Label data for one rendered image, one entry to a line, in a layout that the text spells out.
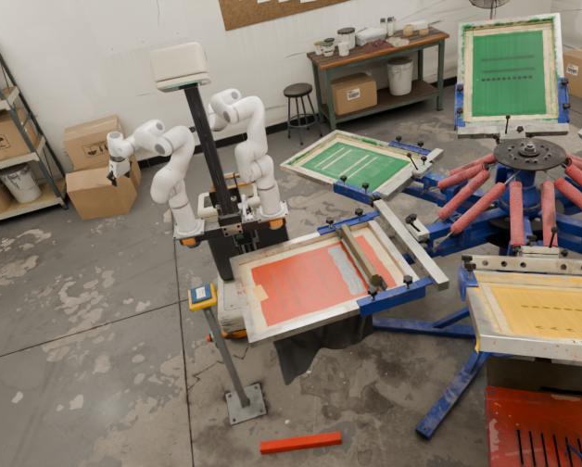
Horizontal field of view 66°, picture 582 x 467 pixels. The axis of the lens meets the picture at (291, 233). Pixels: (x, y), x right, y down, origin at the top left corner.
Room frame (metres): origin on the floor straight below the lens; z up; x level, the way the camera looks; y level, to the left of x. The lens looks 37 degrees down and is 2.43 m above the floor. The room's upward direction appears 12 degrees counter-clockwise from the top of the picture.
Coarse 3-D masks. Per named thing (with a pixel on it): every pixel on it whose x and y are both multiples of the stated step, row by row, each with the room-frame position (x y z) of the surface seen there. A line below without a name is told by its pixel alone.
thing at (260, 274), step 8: (360, 240) 1.78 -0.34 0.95; (320, 248) 1.78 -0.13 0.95; (344, 248) 1.74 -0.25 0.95; (368, 248) 1.70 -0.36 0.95; (296, 256) 1.76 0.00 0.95; (304, 256) 1.75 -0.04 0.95; (312, 256) 1.73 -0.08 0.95; (328, 256) 1.71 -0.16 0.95; (368, 256) 1.65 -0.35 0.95; (376, 256) 1.64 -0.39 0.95; (264, 264) 1.75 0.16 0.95; (272, 264) 1.73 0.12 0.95; (280, 264) 1.72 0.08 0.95; (352, 264) 1.61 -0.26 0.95; (256, 272) 1.70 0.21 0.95; (264, 272) 1.68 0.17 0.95; (256, 280) 1.64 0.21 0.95; (264, 280) 1.63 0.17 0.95; (272, 280) 1.62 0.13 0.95; (264, 288) 1.57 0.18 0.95; (272, 288) 1.56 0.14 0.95
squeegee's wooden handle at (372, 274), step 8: (344, 224) 1.80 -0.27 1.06; (344, 232) 1.75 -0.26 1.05; (352, 240) 1.66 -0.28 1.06; (352, 248) 1.64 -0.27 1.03; (360, 248) 1.59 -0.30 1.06; (360, 256) 1.55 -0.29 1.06; (360, 264) 1.55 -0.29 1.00; (368, 264) 1.48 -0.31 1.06; (368, 272) 1.45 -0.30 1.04; (376, 272) 1.41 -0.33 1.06; (376, 280) 1.40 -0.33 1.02
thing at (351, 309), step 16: (368, 224) 1.87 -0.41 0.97; (304, 240) 1.83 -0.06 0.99; (320, 240) 1.84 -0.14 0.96; (384, 240) 1.70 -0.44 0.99; (240, 256) 1.81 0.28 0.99; (256, 256) 1.79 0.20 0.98; (400, 256) 1.56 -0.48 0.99; (240, 272) 1.68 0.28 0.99; (240, 288) 1.57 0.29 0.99; (240, 304) 1.47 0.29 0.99; (352, 304) 1.33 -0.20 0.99; (304, 320) 1.30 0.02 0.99; (320, 320) 1.28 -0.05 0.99; (336, 320) 1.29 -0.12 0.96; (256, 336) 1.26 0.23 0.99; (272, 336) 1.25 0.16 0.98
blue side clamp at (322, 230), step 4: (368, 212) 1.93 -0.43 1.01; (356, 216) 1.92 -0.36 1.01; (364, 216) 1.91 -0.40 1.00; (344, 220) 1.91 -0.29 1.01; (348, 220) 1.90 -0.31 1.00; (352, 220) 1.90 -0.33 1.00; (356, 220) 1.90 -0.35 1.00; (364, 220) 1.88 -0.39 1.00; (368, 220) 1.88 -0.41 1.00; (372, 220) 1.88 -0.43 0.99; (328, 224) 1.89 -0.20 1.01; (332, 224) 1.89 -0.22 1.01; (336, 224) 1.89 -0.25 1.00; (340, 224) 1.88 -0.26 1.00; (348, 224) 1.87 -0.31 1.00; (352, 224) 1.86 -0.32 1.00; (356, 224) 1.87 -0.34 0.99; (320, 228) 1.88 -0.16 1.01; (324, 228) 1.88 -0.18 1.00; (328, 228) 1.87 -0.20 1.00; (340, 228) 1.86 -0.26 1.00; (320, 232) 1.86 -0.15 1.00; (324, 232) 1.85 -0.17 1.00; (328, 232) 1.85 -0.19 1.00
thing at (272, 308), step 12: (372, 264) 1.58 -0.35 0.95; (360, 276) 1.52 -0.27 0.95; (384, 276) 1.49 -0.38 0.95; (264, 300) 1.49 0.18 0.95; (276, 300) 1.48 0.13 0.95; (324, 300) 1.42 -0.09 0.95; (336, 300) 1.40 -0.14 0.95; (264, 312) 1.42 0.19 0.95; (276, 312) 1.40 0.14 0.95; (288, 312) 1.39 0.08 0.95; (300, 312) 1.37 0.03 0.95
